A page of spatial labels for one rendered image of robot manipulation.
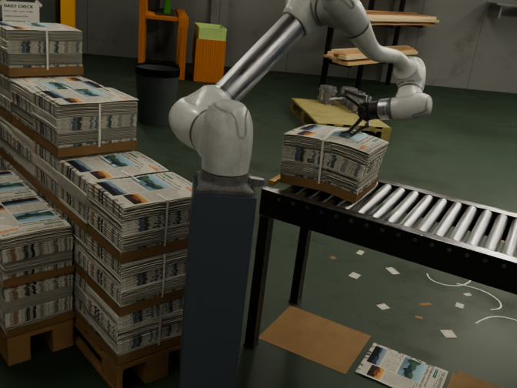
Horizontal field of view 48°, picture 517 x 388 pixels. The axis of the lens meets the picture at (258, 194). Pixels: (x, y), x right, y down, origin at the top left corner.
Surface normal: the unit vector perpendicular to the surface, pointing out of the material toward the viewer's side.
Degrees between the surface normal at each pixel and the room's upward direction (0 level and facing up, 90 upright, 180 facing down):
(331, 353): 0
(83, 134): 90
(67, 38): 90
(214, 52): 90
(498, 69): 90
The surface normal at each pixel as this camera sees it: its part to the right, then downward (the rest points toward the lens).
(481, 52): 0.11, 0.37
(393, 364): 0.10, -0.93
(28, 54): 0.65, 0.34
